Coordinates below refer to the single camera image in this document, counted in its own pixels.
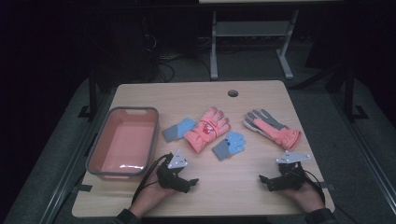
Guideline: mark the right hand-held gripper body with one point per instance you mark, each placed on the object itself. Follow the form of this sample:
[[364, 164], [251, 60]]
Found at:
[[289, 177]]

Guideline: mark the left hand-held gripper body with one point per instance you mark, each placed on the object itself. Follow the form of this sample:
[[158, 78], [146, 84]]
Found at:
[[171, 177]]

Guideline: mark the pink glove with grey palm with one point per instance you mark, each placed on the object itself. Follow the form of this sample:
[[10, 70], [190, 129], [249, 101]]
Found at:
[[280, 133]]

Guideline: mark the blue glove with grey cuff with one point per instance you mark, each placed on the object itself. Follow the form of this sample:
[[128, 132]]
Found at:
[[178, 129], [232, 143]]

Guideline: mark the pink glove with red print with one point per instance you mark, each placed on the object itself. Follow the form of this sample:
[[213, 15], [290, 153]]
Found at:
[[202, 134]]

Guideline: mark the pink basin with grey rim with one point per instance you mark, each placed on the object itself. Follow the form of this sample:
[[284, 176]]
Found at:
[[124, 140]]

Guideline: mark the person's right hand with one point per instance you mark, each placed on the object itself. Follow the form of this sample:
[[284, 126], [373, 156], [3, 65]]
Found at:
[[306, 197]]

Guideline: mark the dark grey tape strip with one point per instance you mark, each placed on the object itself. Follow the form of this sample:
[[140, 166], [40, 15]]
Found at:
[[327, 186], [83, 188]]

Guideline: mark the aluminium rail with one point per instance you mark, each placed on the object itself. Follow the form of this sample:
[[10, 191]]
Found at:
[[71, 161], [367, 155]]

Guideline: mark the black metal post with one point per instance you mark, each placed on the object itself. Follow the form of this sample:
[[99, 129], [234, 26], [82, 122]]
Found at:
[[92, 93], [349, 93]]

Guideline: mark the grey metal desk frame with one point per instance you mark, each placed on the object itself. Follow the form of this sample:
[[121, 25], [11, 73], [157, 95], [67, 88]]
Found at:
[[252, 29]]

